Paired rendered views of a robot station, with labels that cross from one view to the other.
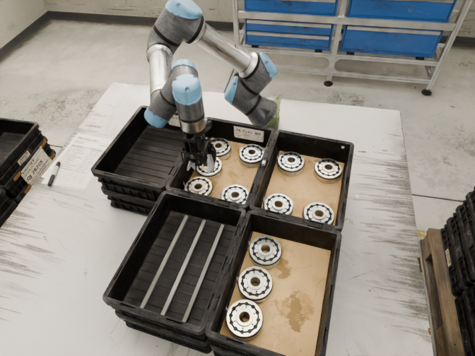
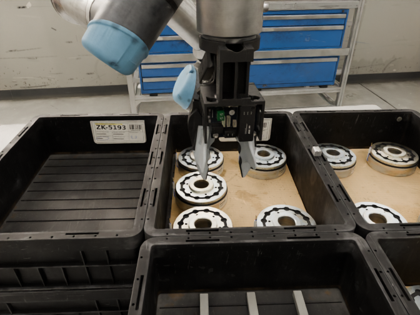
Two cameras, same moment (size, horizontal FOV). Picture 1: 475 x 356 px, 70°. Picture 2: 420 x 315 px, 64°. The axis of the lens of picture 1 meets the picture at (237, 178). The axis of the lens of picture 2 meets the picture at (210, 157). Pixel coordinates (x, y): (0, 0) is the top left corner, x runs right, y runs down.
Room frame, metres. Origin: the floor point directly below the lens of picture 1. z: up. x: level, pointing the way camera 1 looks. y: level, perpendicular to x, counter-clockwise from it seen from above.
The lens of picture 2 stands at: (0.40, 0.29, 1.26)
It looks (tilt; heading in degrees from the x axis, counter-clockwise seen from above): 32 degrees down; 338
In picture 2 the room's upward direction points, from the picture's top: straight up
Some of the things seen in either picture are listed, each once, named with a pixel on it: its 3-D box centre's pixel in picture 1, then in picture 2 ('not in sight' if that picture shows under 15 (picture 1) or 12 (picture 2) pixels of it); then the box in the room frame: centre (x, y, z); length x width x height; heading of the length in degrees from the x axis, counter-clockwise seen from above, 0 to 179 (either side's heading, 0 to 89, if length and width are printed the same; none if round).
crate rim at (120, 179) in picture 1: (151, 143); (75, 164); (0.98, 0.33, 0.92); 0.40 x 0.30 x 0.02; 160
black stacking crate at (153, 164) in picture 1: (154, 152); (81, 186); (0.98, 0.33, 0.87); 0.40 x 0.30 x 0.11; 160
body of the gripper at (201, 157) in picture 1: (195, 143); (229, 87); (0.76, 0.12, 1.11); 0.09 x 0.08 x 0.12; 164
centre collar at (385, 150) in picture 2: (328, 167); (394, 151); (0.85, -0.35, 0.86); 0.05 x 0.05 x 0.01
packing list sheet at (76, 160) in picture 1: (78, 159); not in sight; (1.14, 0.73, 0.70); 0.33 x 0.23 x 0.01; 165
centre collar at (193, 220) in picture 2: (198, 186); (202, 224); (0.80, 0.15, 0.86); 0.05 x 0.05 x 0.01
